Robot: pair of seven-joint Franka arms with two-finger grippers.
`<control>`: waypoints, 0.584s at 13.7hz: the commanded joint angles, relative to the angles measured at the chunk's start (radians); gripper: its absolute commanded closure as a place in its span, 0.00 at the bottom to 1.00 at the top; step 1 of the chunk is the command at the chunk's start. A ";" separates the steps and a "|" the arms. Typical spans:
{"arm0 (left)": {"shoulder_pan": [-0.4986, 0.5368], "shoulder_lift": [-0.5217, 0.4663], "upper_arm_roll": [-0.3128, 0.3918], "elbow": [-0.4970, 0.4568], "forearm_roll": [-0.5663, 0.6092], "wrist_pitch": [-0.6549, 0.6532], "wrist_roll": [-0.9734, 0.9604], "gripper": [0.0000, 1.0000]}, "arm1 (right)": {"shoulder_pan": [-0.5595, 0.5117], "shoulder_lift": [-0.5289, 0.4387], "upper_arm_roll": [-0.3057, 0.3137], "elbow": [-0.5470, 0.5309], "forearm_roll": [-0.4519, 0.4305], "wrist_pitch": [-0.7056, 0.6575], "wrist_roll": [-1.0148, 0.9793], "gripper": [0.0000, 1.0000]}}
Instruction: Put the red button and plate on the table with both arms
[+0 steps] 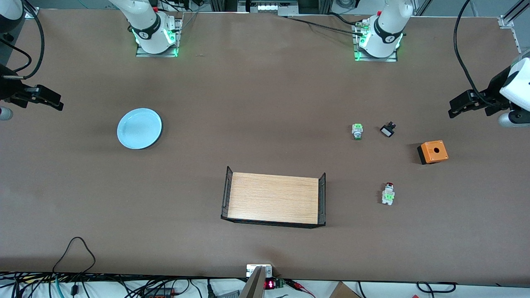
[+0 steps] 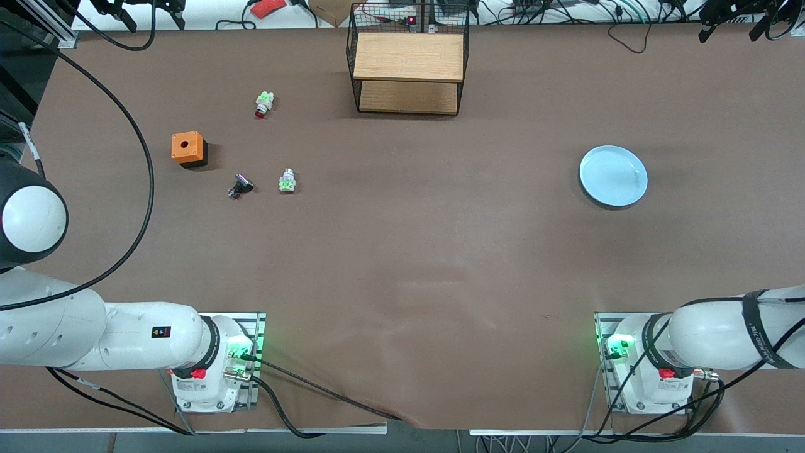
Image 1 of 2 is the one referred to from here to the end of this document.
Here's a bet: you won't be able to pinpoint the grey metal bracket post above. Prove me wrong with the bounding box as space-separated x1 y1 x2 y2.
246 264 274 298

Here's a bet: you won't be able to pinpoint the red push button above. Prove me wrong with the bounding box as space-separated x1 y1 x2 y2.
381 182 395 206

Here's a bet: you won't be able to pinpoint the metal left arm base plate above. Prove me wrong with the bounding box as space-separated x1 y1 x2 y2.
352 21 399 62

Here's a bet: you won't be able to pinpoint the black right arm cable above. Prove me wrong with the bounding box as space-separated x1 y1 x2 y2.
0 0 45 79

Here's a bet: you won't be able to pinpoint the looped thin black cable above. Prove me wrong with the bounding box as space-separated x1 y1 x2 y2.
52 237 96 274

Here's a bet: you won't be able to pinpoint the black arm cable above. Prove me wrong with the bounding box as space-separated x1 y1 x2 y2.
0 0 45 79
453 0 504 109

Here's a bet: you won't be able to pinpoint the red black clip leads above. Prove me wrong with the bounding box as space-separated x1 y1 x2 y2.
286 279 316 298

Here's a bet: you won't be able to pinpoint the white power strip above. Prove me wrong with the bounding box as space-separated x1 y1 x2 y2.
238 0 299 15

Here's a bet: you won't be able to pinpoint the wire tray with wooden base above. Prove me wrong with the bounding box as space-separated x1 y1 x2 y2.
220 166 327 229

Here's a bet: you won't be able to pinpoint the brown cardboard piece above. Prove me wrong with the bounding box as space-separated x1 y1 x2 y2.
329 281 361 298

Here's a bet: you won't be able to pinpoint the orange button enclosure box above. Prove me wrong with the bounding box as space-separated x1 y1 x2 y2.
417 140 449 165

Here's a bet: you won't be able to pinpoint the straight black table cable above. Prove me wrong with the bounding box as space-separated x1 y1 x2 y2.
286 16 363 35

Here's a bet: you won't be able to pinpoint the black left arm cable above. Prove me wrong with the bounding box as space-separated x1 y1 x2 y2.
453 0 504 109

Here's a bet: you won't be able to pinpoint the light blue plate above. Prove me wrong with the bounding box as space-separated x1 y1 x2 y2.
117 108 163 150

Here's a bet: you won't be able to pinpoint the perforated metal edge strip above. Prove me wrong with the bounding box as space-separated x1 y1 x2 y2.
512 27 524 56

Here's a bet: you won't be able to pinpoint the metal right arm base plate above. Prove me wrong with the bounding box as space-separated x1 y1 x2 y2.
136 17 183 58

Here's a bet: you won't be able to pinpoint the curved black cable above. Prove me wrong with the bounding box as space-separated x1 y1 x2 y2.
416 281 457 293

